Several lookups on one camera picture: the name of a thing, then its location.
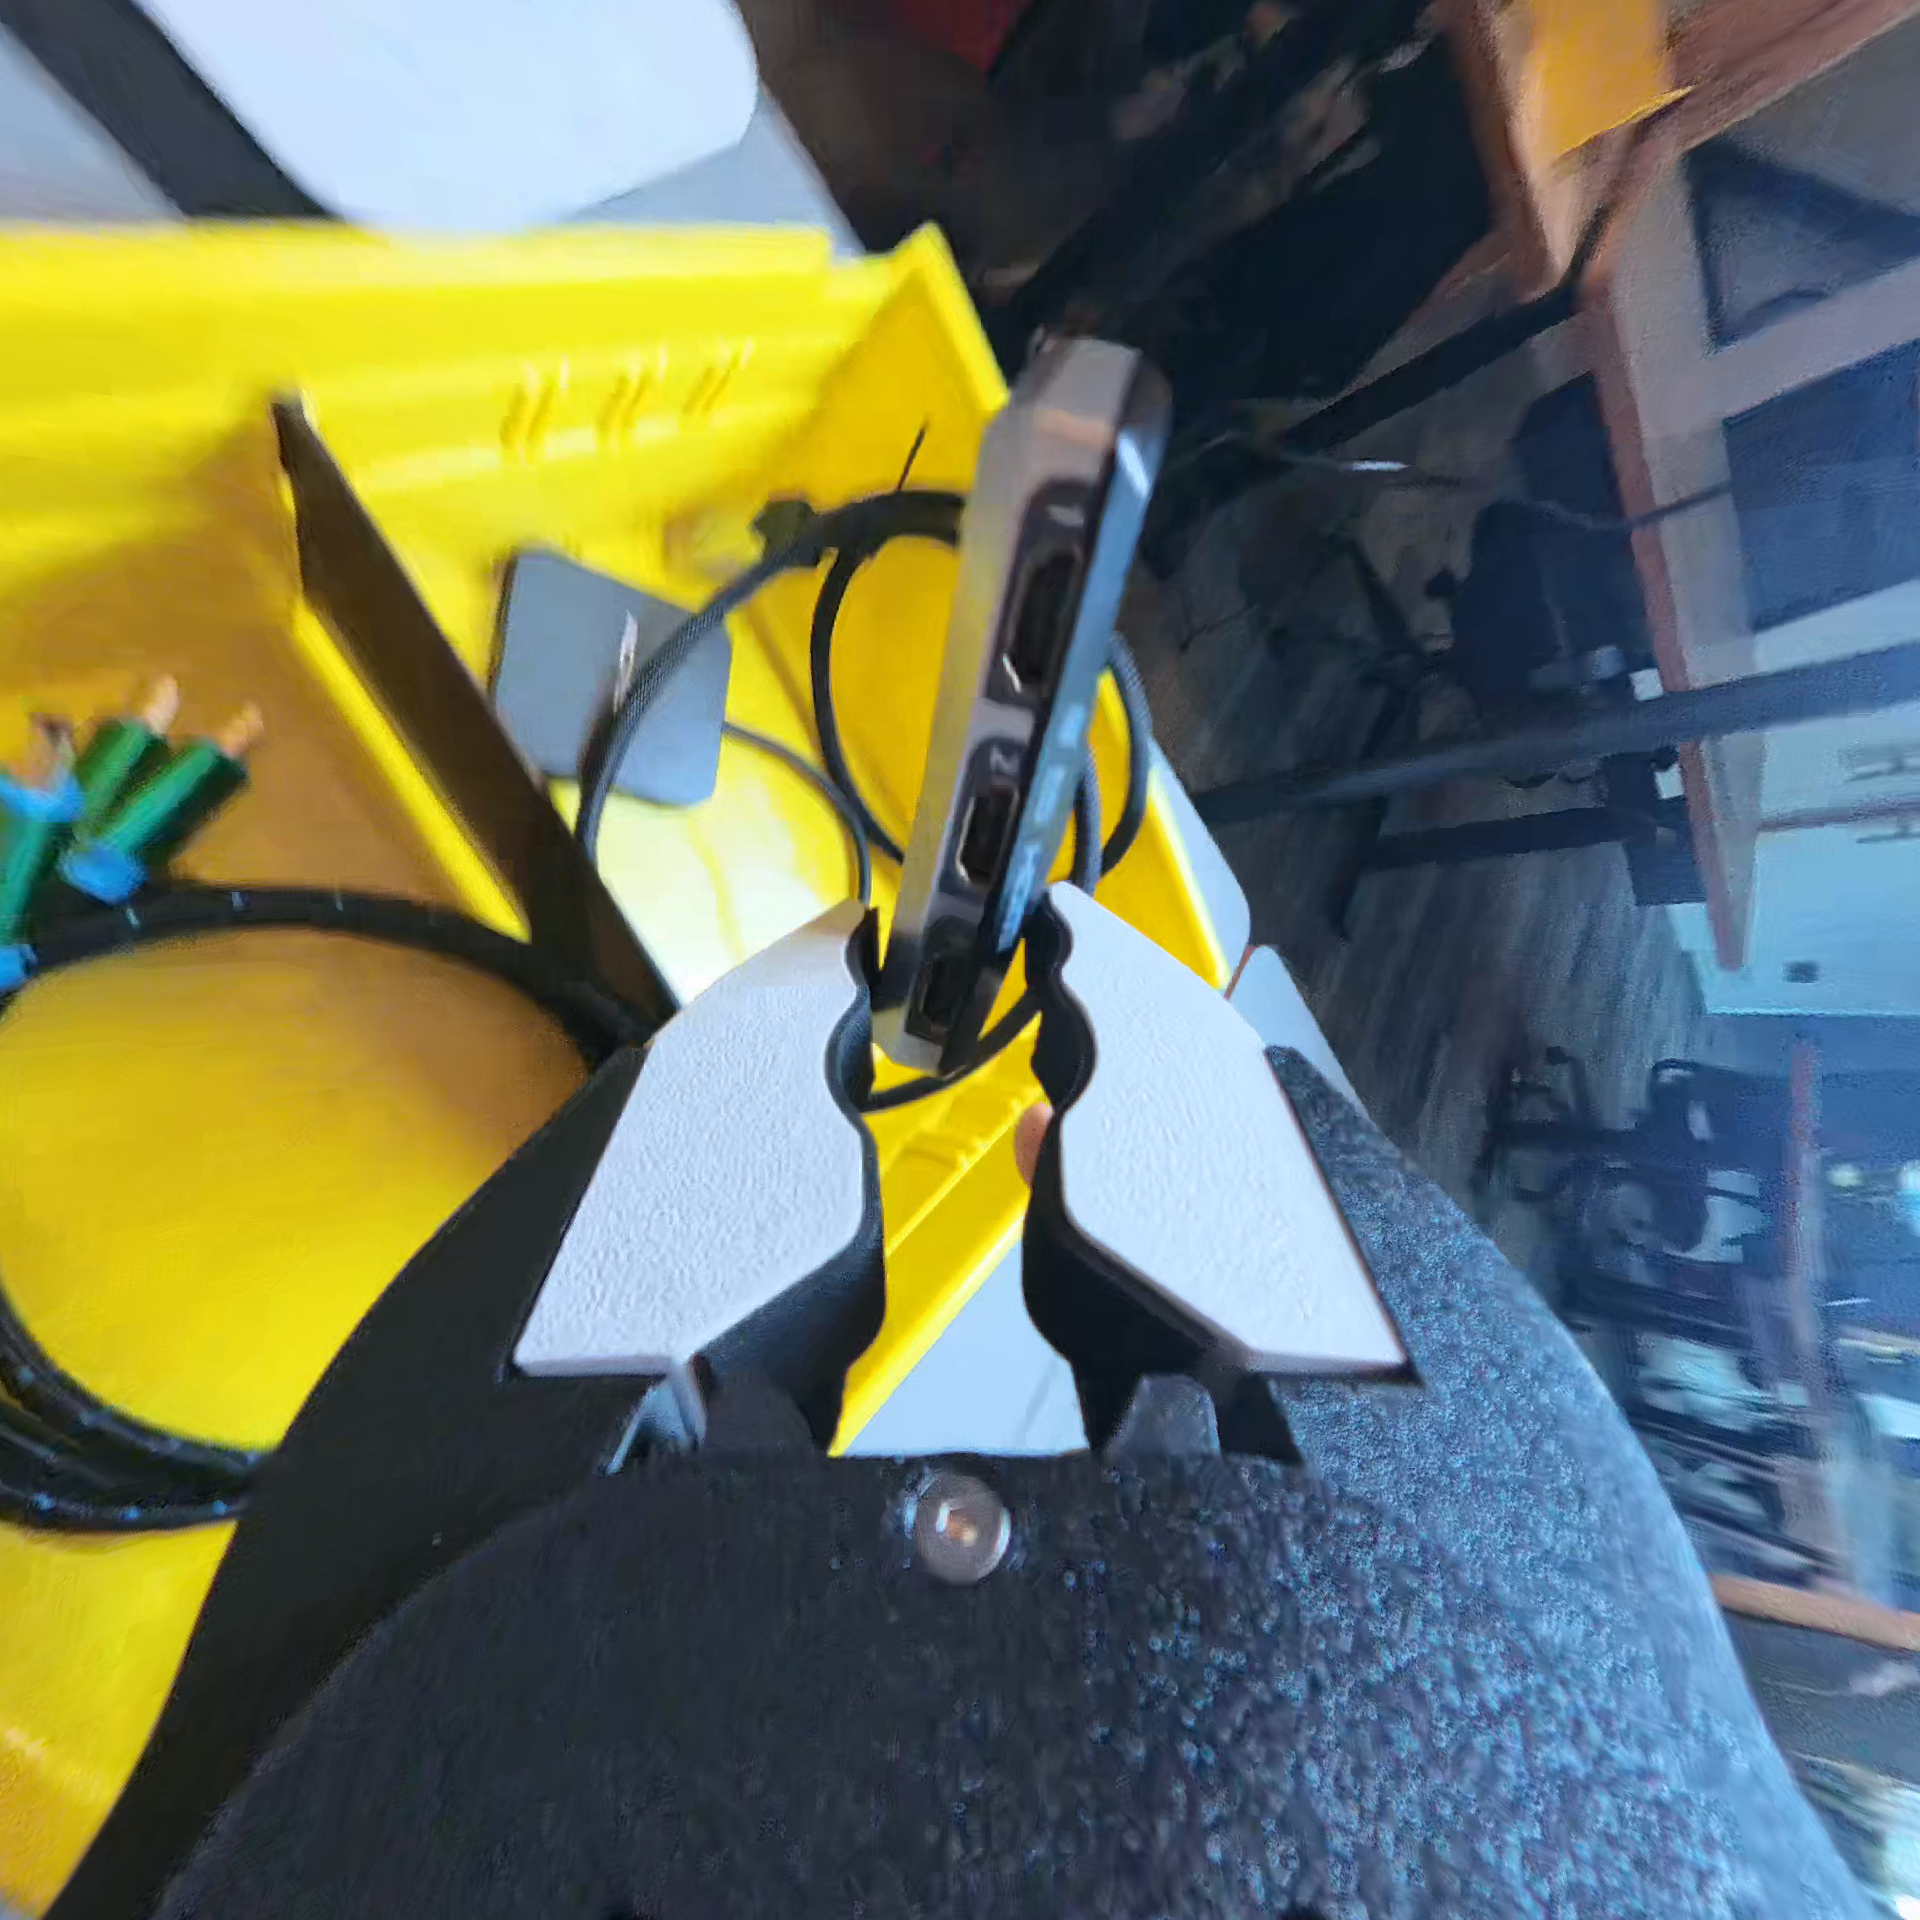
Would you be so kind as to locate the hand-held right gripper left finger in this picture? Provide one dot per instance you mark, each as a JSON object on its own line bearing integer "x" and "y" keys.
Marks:
{"x": 705, "y": 1170}

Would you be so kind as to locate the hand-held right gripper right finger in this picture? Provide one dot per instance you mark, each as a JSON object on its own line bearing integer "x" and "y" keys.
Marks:
{"x": 1201, "y": 1170}

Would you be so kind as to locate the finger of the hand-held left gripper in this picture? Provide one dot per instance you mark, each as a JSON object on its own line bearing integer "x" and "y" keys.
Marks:
{"x": 45, "y": 165}
{"x": 451, "y": 90}

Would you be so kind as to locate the yellow plastic bin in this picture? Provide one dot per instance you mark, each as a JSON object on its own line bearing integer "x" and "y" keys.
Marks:
{"x": 451, "y": 329}

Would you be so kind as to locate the silver multiport hub adapter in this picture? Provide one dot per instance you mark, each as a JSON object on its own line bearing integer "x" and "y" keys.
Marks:
{"x": 1037, "y": 494}

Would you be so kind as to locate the grey flat device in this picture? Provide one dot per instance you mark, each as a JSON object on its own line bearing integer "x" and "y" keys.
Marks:
{"x": 570, "y": 676}

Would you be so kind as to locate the black bin divider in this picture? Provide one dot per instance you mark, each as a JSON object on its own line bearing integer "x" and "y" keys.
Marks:
{"x": 451, "y": 720}

